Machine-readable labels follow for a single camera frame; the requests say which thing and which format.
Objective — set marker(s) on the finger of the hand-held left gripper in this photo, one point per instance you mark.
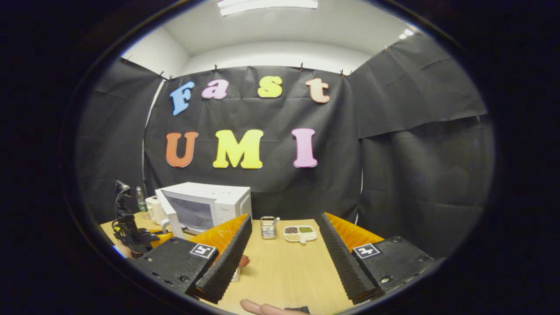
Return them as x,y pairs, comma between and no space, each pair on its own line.
162,237

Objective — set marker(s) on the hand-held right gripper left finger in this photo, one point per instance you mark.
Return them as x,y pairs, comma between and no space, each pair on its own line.
227,258

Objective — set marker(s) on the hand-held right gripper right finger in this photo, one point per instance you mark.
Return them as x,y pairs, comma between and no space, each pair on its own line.
343,258

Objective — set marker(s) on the dark red meat piece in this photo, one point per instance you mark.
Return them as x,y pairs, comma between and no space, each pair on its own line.
243,261

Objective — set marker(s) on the white microwave oven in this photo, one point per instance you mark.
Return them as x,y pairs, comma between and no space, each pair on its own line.
205,205

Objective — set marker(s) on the small white dish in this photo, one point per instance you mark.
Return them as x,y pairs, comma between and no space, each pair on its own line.
236,274

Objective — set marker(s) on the white kitchen appliance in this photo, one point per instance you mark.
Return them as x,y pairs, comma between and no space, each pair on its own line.
154,211

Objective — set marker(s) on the clear plastic water bottle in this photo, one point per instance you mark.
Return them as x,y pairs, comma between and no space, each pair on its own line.
141,200

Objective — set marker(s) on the white divided plate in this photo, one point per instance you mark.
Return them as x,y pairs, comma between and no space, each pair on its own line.
300,233

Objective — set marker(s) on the ceiling light panel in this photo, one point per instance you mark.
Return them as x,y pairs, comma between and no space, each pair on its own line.
406,33
267,6

